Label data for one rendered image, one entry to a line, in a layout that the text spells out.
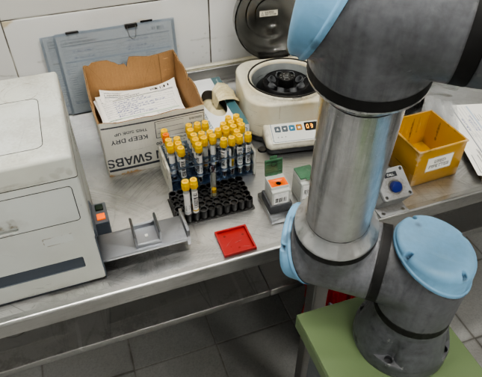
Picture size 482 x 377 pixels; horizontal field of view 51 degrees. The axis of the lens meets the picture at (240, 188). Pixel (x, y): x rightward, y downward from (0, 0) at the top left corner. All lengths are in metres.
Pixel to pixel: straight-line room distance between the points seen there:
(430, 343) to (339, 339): 0.14
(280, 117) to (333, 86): 0.80
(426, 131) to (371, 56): 0.93
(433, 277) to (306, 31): 0.40
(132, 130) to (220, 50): 0.47
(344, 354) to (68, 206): 0.51
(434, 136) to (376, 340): 0.63
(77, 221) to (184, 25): 0.73
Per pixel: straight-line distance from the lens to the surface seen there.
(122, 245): 1.00
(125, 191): 1.17
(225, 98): 1.29
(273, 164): 1.05
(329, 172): 0.55
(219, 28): 1.48
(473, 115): 1.49
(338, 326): 0.89
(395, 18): 0.39
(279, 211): 1.07
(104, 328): 1.68
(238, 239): 1.03
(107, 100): 1.37
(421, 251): 0.71
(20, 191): 0.84
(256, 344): 1.91
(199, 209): 1.07
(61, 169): 0.82
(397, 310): 0.77
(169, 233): 1.00
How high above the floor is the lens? 1.64
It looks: 42 degrees down
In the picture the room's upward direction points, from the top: straight up
